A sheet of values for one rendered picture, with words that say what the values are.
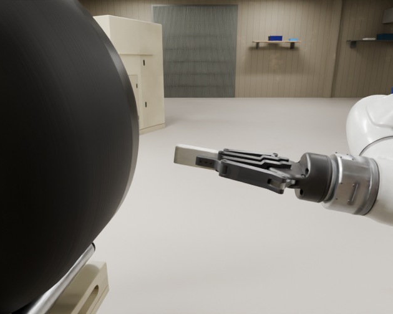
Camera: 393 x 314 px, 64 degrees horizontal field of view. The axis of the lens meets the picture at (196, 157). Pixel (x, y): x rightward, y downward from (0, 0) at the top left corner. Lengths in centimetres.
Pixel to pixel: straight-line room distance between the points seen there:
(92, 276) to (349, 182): 53
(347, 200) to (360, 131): 17
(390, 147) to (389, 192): 9
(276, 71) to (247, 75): 110
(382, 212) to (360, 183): 5
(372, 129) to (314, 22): 1262
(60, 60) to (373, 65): 1386
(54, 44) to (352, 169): 42
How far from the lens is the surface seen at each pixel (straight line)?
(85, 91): 41
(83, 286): 71
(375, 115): 63
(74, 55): 43
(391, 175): 51
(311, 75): 1316
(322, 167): 49
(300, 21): 1304
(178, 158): 50
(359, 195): 50
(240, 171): 46
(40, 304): 62
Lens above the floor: 129
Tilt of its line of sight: 17 degrees down
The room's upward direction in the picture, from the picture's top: straight up
